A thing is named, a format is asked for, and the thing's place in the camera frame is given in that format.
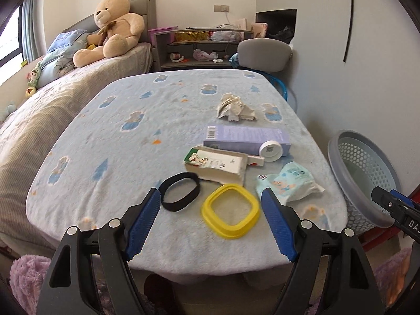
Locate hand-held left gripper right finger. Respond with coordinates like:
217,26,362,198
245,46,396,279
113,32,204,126
260,187,384,315

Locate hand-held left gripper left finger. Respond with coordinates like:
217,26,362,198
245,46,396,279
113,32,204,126
36,187,162,315

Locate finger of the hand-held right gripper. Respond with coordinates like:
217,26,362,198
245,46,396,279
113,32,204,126
371,186,399,211
390,189,420,216

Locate grey perforated plastic basket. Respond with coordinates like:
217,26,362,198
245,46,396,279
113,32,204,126
327,129,402,228

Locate black elastic band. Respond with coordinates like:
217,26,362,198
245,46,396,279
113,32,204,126
159,172,201,213

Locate light blue wipes packet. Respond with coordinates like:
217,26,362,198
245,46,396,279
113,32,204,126
256,161,325,203

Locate yellow plastic ring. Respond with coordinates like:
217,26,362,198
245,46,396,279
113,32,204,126
201,183,261,239

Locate white plastic cap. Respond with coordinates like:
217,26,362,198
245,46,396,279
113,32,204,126
259,140,283,162

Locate torn white carton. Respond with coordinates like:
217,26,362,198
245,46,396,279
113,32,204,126
183,146,247,187

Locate purple cardboard box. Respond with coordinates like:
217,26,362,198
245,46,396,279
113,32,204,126
203,125,291,157

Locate white paper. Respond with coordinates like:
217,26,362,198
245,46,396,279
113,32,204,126
217,93,257,122

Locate red stool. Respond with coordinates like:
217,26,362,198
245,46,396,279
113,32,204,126
358,225,405,253

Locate purple fluffy cloth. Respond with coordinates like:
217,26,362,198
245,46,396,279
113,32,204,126
374,248,414,306
9,254,99,315

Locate light blue printed blanket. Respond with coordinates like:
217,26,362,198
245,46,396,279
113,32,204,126
25,69,348,284

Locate bed with beige cover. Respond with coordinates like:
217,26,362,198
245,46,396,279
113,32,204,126
0,41,155,250

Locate grey chair backrest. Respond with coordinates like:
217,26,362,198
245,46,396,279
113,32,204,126
237,38,293,73

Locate grey shelf unit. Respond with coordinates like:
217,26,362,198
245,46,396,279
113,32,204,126
154,29,255,71

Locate small blue plush toy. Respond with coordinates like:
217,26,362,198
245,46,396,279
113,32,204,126
0,103,17,122

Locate rolled light blue quilt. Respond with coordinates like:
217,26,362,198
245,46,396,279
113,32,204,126
36,51,78,87

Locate pink plastic bag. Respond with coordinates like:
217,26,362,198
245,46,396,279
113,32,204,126
193,49,219,61

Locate small green plush doll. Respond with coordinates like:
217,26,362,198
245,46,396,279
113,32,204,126
25,62,43,97

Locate black bag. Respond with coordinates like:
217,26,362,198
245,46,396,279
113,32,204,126
266,25,296,44

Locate pink storage box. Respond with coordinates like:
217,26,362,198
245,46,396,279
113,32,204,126
148,26,179,45

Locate gold foil packets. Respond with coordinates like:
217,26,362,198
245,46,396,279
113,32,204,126
174,31,211,41

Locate pink patterned paper bag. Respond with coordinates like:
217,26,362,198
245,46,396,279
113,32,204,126
251,22,268,39

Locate blue pillow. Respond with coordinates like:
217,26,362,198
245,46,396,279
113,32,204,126
48,29,88,54

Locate white plastic bag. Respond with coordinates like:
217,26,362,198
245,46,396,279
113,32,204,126
210,29,245,43

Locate large beige teddy bear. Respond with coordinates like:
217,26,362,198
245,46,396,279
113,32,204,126
73,0,145,68

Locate grey padded headboard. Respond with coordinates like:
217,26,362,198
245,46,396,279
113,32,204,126
62,0,156,45

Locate window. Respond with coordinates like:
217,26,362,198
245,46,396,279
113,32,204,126
0,5,23,73

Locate grey curtain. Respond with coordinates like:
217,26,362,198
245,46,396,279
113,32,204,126
20,0,45,63

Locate blue metal chair frame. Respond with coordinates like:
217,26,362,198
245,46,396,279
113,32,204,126
259,69,291,101

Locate black wall strip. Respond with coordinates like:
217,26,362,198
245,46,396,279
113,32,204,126
343,0,356,63

